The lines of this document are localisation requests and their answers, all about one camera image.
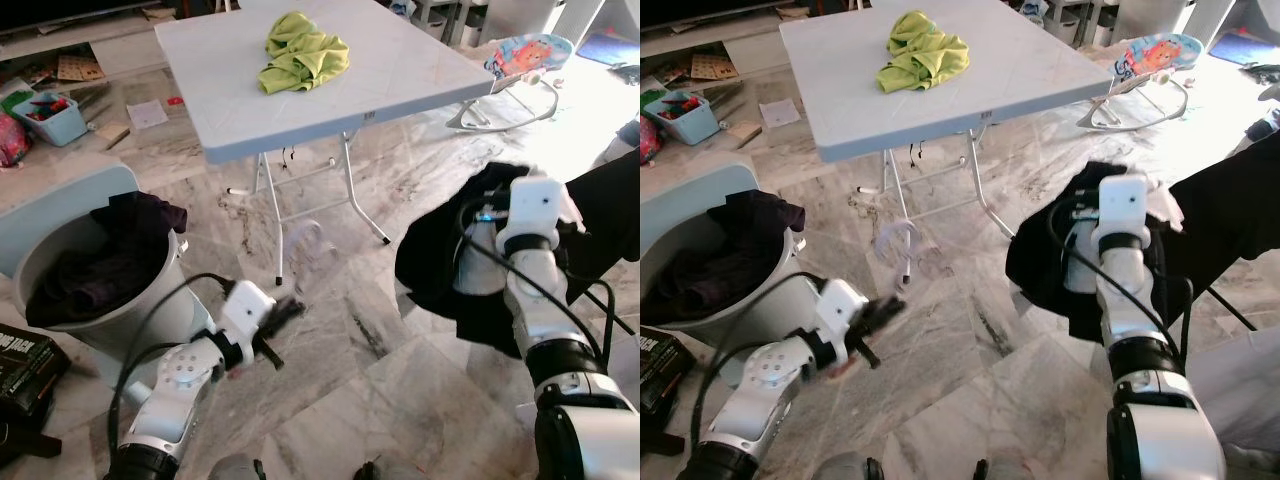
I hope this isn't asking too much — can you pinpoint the grey plastic laundry bin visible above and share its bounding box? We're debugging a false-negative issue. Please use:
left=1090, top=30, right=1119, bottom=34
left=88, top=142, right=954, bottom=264
left=12, top=205, right=218, bottom=369
left=640, top=200, right=836, bottom=366

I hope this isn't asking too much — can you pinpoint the grey robot left leg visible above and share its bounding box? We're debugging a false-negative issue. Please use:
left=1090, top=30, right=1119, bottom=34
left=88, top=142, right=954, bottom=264
left=815, top=452, right=881, bottom=480
left=205, top=455, right=266, bottom=480

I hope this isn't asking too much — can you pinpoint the dark clothes pile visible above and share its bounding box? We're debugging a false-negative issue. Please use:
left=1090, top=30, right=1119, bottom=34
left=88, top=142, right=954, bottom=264
left=645, top=240, right=781, bottom=326
left=25, top=235, right=161, bottom=328

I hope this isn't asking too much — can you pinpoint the white paper sheet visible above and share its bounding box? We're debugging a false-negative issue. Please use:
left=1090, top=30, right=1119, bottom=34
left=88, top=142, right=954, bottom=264
left=760, top=98, right=803, bottom=129
left=127, top=99, right=170, bottom=130

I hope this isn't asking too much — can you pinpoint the black cardboard box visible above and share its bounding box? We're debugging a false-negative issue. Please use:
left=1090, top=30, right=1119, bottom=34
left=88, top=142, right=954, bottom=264
left=0, top=322, right=71, bottom=421
left=640, top=325, right=696, bottom=416

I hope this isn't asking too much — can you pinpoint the light blue bin lid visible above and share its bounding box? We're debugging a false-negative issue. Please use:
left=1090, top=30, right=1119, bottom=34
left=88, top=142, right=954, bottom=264
left=640, top=163, right=761, bottom=276
left=0, top=163, right=141, bottom=281

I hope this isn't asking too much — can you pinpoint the green garment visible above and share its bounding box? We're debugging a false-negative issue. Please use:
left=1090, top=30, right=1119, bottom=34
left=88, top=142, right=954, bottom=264
left=876, top=10, right=971, bottom=94
left=258, top=10, right=352, bottom=97

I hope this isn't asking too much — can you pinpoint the white folding table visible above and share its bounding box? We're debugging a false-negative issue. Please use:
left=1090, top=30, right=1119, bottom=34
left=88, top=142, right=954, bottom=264
left=155, top=0, right=498, bottom=286
left=778, top=0, right=1116, bottom=291

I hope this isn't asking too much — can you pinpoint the light blue toy box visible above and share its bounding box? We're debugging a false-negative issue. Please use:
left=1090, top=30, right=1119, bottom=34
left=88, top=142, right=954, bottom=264
left=645, top=90, right=721, bottom=147
left=10, top=92, right=89, bottom=148

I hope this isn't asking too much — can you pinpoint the brown puzzle board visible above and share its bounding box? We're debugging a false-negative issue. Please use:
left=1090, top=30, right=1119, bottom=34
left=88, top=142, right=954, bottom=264
left=55, top=55, right=107, bottom=83
left=690, top=53, right=743, bottom=83

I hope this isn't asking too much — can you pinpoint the white low shelf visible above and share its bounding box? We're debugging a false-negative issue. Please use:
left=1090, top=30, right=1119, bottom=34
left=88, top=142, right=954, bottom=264
left=640, top=0, right=791, bottom=59
left=0, top=0, right=166, bottom=63

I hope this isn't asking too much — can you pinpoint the colourful baby bouncer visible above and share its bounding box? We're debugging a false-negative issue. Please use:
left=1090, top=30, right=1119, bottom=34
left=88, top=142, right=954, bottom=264
left=1078, top=32, right=1204, bottom=131
left=446, top=32, right=578, bottom=132

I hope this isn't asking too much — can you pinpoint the blue floor mat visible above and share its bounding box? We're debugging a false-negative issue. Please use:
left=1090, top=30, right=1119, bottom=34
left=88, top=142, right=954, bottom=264
left=1208, top=30, right=1280, bottom=68
left=578, top=30, right=641, bottom=68

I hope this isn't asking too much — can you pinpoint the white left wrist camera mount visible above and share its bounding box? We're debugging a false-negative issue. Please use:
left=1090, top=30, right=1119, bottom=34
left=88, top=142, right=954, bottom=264
left=215, top=280, right=278, bottom=348
left=812, top=278, right=871, bottom=346

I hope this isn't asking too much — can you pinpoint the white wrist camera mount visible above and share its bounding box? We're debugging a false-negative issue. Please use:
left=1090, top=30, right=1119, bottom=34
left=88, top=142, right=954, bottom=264
left=497, top=175, right=587, bottom=246
left=1090, top=173, right=1186, bottom=241
left=812, top=278, right=871, bottom=346
left=215, top=280, right=278, bottom=348

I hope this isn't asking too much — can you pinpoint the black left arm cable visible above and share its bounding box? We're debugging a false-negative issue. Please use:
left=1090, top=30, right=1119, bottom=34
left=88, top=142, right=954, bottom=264
left=105, top=272, right=239, bottom=471
left=697, top=270, right=831, bottom=471

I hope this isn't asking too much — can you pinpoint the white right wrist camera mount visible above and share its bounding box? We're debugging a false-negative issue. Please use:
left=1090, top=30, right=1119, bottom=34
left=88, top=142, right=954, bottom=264
left=497, top=175, right=587, bottom=246
left=1090, top=173, right=1186, bottom=241

